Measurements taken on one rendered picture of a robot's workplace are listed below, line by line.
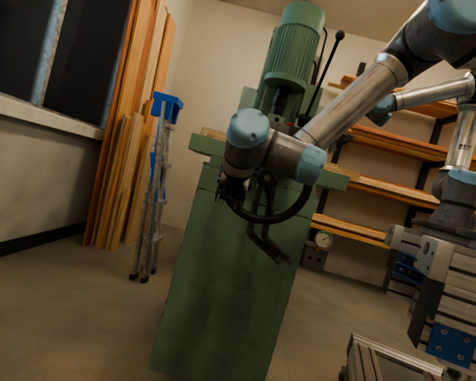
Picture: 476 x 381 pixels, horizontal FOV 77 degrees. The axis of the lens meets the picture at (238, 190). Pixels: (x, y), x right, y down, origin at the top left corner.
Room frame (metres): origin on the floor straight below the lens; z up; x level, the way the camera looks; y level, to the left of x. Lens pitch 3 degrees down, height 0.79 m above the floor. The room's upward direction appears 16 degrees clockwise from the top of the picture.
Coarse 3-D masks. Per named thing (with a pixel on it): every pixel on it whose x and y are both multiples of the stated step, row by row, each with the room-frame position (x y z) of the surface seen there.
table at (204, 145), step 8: (192, 136) 1.09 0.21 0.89; (200, 136) 1.09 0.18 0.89; (192, 144) 1.09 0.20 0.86; (200, 144) 1.09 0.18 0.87; (208, 144) 1.09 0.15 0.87; (216, 144) 1.09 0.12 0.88; (224, 144) 1.09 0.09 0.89; (200, 152) 1.12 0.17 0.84; (208, 152) 1.09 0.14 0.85; (216, 152) 1.09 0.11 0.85; (320, 176) 1.09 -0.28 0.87; (328, 176) 1.09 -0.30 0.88; (336, 176) 1.09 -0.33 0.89; (344, 176) 1.09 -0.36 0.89; (320, 184) 1.09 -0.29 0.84; (328, 184) 1.09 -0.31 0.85; (336, 184) 1.09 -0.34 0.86; (344, 184) 1.09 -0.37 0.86
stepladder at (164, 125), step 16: (160, 96) 1.84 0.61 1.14; (160, 112) 1.83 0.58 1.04; (176, 112) 1.98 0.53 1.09; (160, 128) 1.82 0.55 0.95; (160, 144) 1.82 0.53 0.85; (160, 160) 1.84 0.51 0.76; (160, 176) 2.01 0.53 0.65; (160, 192) 1.97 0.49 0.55; (144, 208) 1.82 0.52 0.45; (160, 208) 1.97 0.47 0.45; (144, 224) 1.84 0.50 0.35; (160, 224) 2.01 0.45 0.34; (144, 240) 1.83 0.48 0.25; (160, 240) 1.95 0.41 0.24; (144, 256) 1.80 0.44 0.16; (144, 272) 1.80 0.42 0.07
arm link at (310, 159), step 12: (276, 132) 0.56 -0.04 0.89; (276, 144) 0.55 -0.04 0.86; (288, 144) 0.55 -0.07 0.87; (300, 144) 0.55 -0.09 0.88; (312, 144) 0.57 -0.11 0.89; (264, 156) 0.55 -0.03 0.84; (276, 156) 0.55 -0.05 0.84; (288, 156) 0.55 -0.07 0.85; (300, 156) 0.54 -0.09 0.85; (312, 156) 0.54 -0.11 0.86; (324, 156) 0.55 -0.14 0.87; (264, 168) 0.58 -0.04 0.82; (276, 168) 0.56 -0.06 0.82; (288, 168) 0.55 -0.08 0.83; (300, 168) 0.55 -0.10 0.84; (312, 168) 0.54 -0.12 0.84; (300, 180) 0.57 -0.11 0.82; (312, 180) 0.56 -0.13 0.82
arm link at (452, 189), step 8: (448, 176) 1.17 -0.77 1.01; (456, 176) 1.13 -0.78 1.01; (464, 176) 1.11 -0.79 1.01; (472, 176) 1.10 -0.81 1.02; (440, 184) 1.23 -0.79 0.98; (448, 184) 1.15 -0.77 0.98; (456, 184) 1.12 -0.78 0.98; (464, 184) 1.11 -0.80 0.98; (472, 184) 1.10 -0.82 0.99; (440, 192) 1.23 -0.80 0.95; (448, 192) 1.14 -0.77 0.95; (456, 192) 1.12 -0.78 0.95; (464, 192) 1.10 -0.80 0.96; (472, 192) 1.10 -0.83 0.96; (456, 200) 1.11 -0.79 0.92; (464, 200) 1.10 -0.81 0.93; (472, 200) 1.10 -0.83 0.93
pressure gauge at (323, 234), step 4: (316, 232) 1.05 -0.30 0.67; (320, 232) 1.03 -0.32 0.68; (324, 232) 1.03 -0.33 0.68; (328, 232) 1.03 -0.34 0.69; (316, 236) 1.03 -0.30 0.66; (320, 236) 1.03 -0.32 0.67; (324, 236) 1.03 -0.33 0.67; (328, 236) 1.03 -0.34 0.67; (316, 240) 1.03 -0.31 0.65; (320, 240) 1.03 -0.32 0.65; (324, 240) 1.03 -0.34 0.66; (328, 240) 1.03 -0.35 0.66; (316, 244) 1.03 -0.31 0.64; (320, 244) 1.03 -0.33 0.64; (324, 244) 1.03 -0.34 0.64; (328, 244) 1.03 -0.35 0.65; (316, 248) 1.06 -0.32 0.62; (320, 248) 1.06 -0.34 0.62
